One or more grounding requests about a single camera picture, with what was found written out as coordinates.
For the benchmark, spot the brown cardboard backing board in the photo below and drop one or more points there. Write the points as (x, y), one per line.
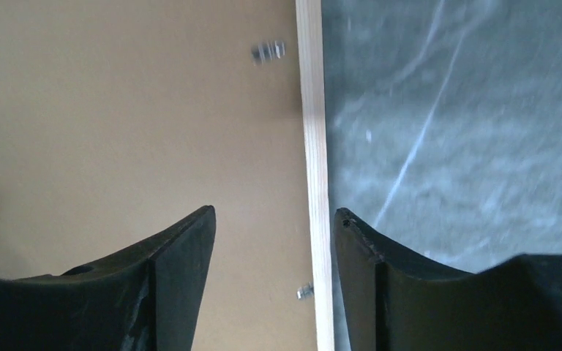
(119, 118)

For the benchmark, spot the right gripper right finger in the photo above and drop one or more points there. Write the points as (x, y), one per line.
(398, 299)

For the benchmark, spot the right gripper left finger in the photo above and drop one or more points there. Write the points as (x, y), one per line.
(146, 296)

